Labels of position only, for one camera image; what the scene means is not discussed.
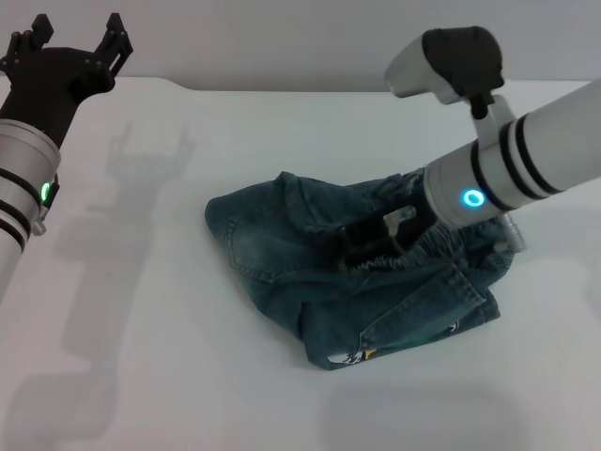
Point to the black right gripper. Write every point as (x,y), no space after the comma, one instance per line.
(375,235)

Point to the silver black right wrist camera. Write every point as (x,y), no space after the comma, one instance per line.
(451,61)

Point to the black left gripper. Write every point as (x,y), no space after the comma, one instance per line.
(47,84)

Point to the blue denim shorts with cartoon print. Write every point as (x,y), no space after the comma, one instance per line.
(328,291)

